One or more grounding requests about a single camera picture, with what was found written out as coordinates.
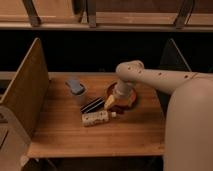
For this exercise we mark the white cup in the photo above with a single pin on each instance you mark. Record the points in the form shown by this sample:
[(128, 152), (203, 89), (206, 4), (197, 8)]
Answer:
[(80, 96)]

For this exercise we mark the wooden back shelf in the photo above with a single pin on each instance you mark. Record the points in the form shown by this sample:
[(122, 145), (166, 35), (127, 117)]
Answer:
[(108, 15)]

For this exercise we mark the black striped flat box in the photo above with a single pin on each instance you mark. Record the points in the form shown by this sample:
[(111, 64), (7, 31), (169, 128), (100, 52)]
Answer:
[(93, 105)]

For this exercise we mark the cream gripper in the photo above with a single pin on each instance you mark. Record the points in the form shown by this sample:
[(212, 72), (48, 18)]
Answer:
[(110, 102)]

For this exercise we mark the red orange bowl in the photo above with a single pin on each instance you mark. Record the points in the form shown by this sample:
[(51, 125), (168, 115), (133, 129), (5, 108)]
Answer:
[(128, 100)]

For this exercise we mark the right dark side panel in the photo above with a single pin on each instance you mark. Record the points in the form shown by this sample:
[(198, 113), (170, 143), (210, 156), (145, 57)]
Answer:
[(171, 59)]

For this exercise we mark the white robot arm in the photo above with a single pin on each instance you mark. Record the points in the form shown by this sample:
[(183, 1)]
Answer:
[(189, 120)]

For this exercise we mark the left wooden side panel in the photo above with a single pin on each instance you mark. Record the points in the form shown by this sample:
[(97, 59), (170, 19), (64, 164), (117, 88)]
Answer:
[(23, 98)]

